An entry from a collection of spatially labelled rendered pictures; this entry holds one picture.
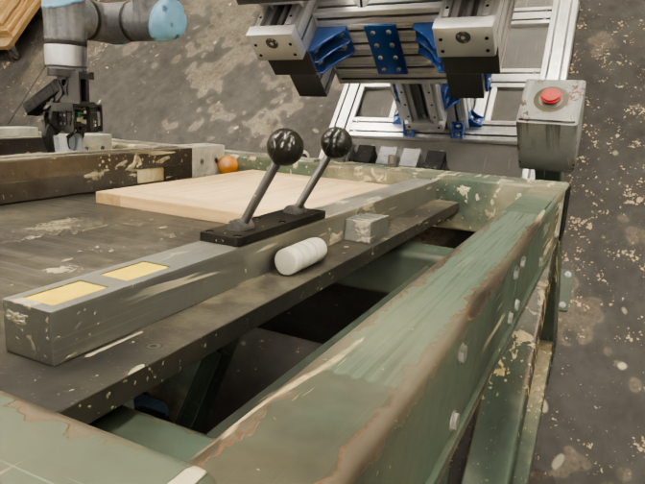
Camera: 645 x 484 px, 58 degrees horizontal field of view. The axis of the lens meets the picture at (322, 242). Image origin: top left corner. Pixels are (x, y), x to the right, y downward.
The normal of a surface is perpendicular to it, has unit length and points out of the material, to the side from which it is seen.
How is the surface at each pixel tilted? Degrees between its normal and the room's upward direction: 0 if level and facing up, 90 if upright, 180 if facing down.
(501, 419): 0
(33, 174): 90
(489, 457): 0
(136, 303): 90
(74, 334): 90
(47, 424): 50
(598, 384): 0
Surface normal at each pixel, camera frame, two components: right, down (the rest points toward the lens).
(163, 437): 0.05, -0.97
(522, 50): -0.31, -0.48
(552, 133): -0.32, 0.86
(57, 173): 0.90, 0.14
